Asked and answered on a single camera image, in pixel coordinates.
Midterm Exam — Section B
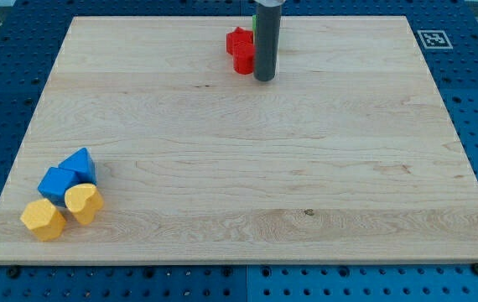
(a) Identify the red round block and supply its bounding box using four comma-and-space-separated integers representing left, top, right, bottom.
232, 41, 255, 75

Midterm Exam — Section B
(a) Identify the red star block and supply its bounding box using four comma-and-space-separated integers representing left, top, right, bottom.
226, 27, 254, 55

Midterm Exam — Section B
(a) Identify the wooden board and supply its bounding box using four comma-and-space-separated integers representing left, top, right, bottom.
0, 16, 478, 266

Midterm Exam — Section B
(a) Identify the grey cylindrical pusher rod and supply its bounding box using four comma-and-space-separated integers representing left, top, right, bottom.
254, 0, 284, 81

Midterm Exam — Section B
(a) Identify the green block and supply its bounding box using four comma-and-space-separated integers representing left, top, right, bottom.
252, 14, 257, 33

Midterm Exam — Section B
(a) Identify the blue triangle block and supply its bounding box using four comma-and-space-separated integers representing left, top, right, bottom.
59, 148, 97, 185

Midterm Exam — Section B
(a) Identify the yellow heart block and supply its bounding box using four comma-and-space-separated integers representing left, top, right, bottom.
65, 183, 104, 225

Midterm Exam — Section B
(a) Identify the blue cube block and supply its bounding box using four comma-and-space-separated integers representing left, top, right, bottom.
38, 167, 80, 207

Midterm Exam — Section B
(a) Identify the yellow hexagon block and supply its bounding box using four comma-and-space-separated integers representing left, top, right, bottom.
20, 198, 66, 242

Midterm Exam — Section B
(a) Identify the white fiducial marker tag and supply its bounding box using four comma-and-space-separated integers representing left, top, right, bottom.
418, 29, 453, 49

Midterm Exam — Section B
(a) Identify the black bolt front left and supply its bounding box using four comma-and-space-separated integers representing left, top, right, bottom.
6, 265, 21, 279

